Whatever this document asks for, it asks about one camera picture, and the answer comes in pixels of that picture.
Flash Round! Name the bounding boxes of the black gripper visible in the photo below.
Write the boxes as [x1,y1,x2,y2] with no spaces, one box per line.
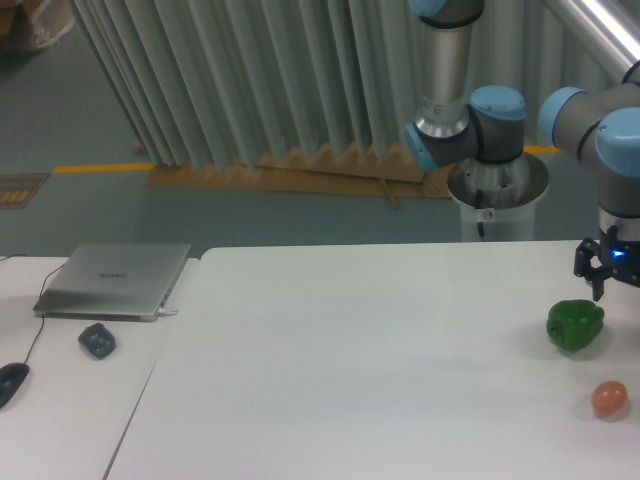
[573,227,639,301]

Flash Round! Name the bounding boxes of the green bell pepper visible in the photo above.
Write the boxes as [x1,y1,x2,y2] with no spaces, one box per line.
[546,299,605,352]

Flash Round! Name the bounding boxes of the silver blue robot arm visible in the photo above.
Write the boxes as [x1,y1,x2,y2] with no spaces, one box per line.
[405,1,639,298]

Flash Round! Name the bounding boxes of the brown egg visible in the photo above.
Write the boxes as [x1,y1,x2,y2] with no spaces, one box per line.
[591,380,628,416]

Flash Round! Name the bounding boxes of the brown cardboard sheet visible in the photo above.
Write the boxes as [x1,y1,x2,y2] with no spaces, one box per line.
[146,144,453,209]

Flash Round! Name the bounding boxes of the pale green curtain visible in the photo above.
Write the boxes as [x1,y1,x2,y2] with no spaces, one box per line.
[64,0,640,170]

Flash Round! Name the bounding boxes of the white usb plug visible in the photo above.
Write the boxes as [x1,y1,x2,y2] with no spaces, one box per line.
[157,309,179,317]

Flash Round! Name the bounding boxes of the silver closed laptop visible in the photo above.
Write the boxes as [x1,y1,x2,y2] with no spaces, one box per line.
[33,243,191,321]

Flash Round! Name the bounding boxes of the black small controller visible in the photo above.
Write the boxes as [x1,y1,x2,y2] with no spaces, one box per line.
[78,323,117,359]

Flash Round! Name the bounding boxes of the black computer mouse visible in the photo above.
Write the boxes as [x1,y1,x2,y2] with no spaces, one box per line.
[0,362,30,408]

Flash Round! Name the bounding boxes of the clear plastic bag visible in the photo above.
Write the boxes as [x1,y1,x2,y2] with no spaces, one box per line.
[11,0,75,52]

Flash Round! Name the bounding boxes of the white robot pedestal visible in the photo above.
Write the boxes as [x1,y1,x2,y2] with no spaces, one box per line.
[447,153,549,242]

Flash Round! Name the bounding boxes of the black mouse cable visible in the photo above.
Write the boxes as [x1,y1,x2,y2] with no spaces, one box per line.
[0,253,71,366]

